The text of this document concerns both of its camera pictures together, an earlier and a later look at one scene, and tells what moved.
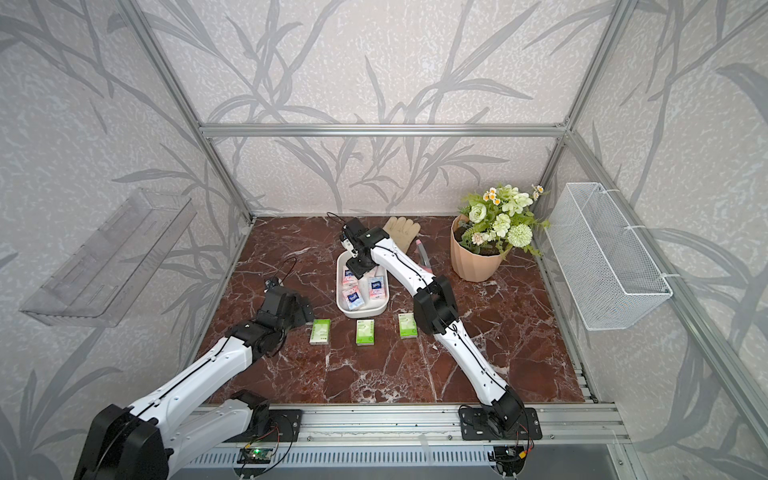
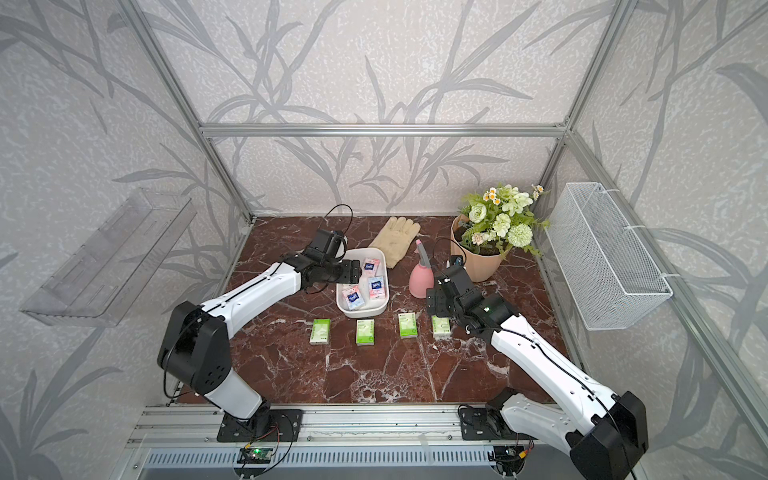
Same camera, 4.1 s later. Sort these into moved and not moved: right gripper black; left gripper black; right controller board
Moved: right gripper black; left gripper black
Not moved: right controller board
